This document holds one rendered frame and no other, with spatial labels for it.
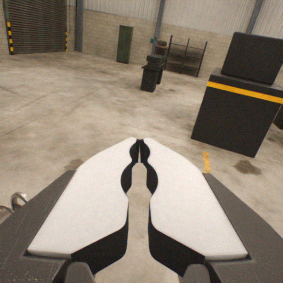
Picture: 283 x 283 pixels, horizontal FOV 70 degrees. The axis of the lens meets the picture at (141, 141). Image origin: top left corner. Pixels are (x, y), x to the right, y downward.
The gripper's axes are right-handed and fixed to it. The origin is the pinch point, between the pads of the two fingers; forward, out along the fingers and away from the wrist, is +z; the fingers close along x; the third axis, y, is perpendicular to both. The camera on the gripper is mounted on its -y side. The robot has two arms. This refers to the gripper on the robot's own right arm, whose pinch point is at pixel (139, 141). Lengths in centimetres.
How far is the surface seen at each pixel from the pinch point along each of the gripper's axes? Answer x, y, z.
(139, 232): 3, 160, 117
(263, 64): 208, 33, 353
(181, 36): 229, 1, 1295
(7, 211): -37, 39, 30
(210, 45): 391, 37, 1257
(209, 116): 128, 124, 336
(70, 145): -102, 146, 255
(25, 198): -34, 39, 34
